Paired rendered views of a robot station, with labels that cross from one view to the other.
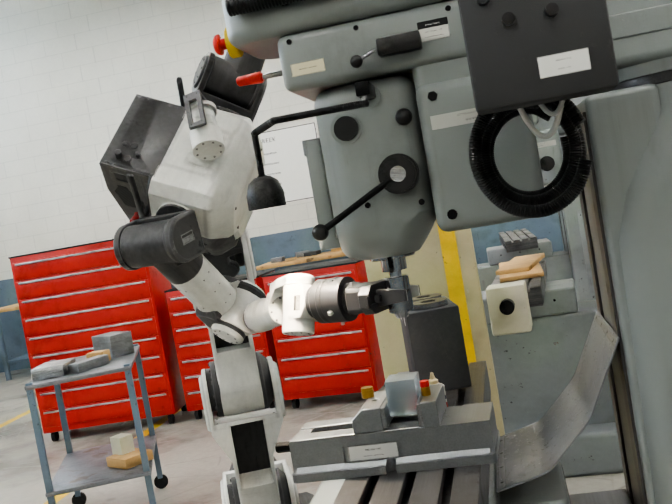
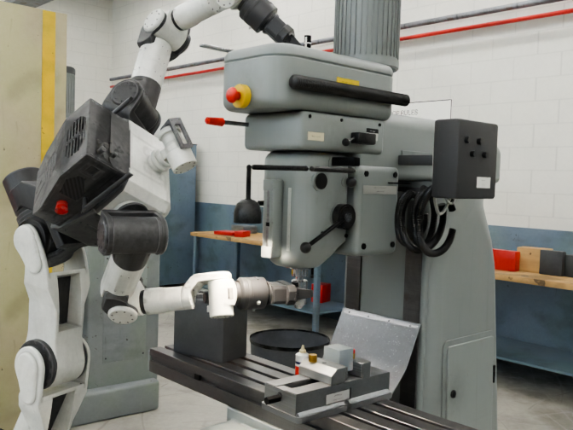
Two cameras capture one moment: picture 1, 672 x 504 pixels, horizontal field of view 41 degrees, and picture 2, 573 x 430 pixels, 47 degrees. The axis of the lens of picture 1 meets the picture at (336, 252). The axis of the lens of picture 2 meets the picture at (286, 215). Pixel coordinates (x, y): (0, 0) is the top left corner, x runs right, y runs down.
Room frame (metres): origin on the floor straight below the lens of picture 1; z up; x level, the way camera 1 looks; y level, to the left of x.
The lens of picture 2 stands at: (0.60, 1.43, 1.55)
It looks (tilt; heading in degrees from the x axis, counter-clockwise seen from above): 3 degrees down; 306
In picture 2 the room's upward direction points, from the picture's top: 2 degrees clockwise
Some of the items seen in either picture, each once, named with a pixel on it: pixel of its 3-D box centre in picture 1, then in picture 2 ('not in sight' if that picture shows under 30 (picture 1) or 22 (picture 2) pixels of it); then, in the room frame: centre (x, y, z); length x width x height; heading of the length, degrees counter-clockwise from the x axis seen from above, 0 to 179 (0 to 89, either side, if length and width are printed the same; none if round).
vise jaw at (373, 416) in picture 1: (375, 411); (322, 370); (1.53, -0.02, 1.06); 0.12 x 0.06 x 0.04; 167
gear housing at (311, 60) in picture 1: (380, 54); (315, 135); (1.67, -0.15, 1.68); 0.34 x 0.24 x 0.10; 79
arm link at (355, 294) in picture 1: (357, 299); (269, 293); (1.72, -0.03, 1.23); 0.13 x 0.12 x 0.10; 148
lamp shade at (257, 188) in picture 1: (264, 191); (247, 211); (1.69, 0.11, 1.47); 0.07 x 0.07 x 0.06
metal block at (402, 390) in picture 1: (404, 393); (338, 357); (1.52, -0.07, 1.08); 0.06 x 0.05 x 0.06; 167
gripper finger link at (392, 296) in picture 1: (390, 297); (303, 293); (1.65, -0.09, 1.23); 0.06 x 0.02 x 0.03; 58
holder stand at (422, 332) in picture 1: (432, 340); (210, 323); (2.09, -0.19, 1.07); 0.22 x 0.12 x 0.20; 0
